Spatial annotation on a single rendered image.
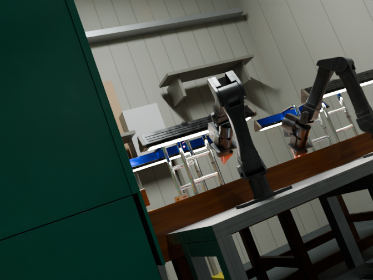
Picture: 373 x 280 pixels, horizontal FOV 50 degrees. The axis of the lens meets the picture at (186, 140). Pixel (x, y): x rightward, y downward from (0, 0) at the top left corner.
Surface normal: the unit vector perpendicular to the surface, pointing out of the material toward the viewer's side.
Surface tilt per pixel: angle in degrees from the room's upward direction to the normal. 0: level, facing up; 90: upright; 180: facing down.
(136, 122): 90
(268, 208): 90
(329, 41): 90
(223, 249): 90
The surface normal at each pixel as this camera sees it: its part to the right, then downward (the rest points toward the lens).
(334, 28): -0.88, 0.26
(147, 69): 0.33, -0.27
